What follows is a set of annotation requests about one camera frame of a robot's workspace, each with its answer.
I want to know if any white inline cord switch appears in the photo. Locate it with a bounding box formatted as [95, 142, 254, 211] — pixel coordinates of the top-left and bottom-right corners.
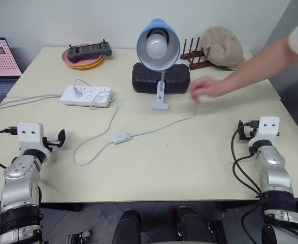
[112, 132, 133, 145]

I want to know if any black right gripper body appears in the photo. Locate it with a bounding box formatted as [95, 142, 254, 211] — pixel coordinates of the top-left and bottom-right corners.
[239, 125, 256, 141]

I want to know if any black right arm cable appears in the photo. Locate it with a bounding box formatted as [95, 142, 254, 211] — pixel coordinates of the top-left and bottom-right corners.
[230, 119, 267, 244]

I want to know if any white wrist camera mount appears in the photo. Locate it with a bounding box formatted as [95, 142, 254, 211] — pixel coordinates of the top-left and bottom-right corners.
[16, 123, 53, 163]
[247, 116, 281, 153]

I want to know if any brown wooden peg rack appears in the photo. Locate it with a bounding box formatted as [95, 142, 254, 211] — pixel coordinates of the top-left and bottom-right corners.
[180, 37, 213, 71]

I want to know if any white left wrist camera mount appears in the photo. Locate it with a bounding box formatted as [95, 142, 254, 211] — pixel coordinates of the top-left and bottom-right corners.
[16, 123, 53, 163]

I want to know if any blue desk lamp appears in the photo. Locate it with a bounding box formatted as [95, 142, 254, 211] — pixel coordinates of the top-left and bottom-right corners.
[136, 18, 181, 111]

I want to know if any laptop with pink screen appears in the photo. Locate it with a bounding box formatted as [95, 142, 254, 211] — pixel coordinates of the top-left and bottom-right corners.
[0, 38, 23, 114]

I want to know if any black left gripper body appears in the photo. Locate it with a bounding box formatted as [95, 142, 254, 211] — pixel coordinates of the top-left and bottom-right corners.
[42, 136, 62, 153]

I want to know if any dark rounded robot leg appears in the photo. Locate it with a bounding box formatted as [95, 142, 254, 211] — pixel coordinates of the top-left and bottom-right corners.
[112, 208, 142, 244]
[175, 205, 217, 244]

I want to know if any white power strip cable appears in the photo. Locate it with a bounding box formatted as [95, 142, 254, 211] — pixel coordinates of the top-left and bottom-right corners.
[0, 93, 62, 111]

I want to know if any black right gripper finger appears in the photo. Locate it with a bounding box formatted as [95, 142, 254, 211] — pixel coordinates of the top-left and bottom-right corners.
[237, 119, 245, 140]

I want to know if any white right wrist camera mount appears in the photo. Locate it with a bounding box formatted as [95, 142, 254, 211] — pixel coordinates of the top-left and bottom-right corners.
[247, 116, 281, 153]

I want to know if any white lamp cord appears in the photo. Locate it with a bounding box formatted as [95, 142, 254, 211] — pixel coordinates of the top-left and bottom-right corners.
[73, 76, 203, 167]

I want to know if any white power strip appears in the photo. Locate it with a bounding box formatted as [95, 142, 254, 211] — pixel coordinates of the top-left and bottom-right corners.
[60, 85, 115, 108]

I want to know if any beige fabric hat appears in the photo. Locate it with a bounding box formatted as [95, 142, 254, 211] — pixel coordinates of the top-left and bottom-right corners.
[202, 26, 246, 71]

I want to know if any yellow plate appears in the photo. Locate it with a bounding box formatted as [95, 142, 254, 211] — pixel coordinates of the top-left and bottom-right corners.
[64, 54, 106, 71]

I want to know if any grey handheld controller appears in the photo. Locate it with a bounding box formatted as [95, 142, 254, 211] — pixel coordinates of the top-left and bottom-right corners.
[67, 38, 113, 64]

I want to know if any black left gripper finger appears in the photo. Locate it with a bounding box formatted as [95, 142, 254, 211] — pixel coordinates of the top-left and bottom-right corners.
[57, 129, 67, 148]

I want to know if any black plastic case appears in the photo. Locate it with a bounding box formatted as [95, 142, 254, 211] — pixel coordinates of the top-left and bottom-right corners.
[131, 63, 191, 95]

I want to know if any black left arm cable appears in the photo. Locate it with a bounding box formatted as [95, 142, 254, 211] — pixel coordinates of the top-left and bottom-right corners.
[0, 128, 18, 170]

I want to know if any pink plate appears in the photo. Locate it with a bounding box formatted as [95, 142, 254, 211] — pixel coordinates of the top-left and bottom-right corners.
[62, 48, 105, 68]

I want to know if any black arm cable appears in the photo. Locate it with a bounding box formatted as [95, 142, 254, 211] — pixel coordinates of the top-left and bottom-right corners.
[230, 119, 267, 244]
[0, 128, 18, 170]

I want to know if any person's bare hand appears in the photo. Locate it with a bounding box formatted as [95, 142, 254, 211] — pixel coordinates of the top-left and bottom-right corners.
[190, 77, 225, 101]

